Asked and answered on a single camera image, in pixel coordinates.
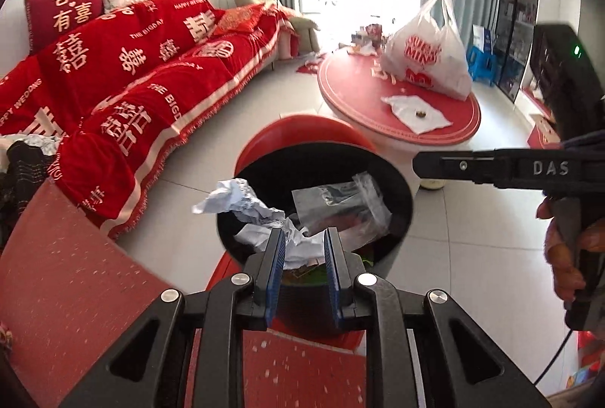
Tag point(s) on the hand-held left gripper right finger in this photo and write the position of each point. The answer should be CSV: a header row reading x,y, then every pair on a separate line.
x,y
332,275

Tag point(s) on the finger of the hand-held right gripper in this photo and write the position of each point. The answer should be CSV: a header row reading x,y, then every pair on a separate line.
x,y
453,167

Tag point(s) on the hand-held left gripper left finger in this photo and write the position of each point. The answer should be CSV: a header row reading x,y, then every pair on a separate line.
x,y
276,275

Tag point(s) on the white paper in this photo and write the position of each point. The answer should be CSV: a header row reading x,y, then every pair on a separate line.
x,y
264,219

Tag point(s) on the black trash bin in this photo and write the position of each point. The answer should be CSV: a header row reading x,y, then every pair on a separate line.
x,y
397,200

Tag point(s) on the person's right hand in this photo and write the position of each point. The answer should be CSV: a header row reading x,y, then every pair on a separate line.
x,y
593,254

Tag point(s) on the white napkin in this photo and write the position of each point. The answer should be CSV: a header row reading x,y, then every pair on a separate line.
x,y
406,112

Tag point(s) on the clear plastic bag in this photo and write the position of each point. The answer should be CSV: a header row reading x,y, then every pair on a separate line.
x,y
359,204

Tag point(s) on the blue plastic stool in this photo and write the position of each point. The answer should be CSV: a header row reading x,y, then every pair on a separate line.
x,y
481,65

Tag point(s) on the dark glass display cabinet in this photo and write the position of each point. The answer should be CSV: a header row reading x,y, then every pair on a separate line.
x,y
517,11

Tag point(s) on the white plastic shopping bag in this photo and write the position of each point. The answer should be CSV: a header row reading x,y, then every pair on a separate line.
x,y
427,53

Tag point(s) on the round red coffee table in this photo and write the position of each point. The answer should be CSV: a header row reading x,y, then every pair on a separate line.
x,y
359,86

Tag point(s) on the red covered sofa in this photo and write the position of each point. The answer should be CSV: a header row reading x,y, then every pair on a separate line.
x,y
156,77

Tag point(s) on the small red embroidered cushion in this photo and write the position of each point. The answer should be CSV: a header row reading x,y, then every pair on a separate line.
x,y
236,20

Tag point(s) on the black clothing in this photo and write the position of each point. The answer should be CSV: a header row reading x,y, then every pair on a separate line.
x,y
26,181

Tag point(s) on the large red printed cushion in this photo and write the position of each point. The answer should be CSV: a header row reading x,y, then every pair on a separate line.
x,y
68,11

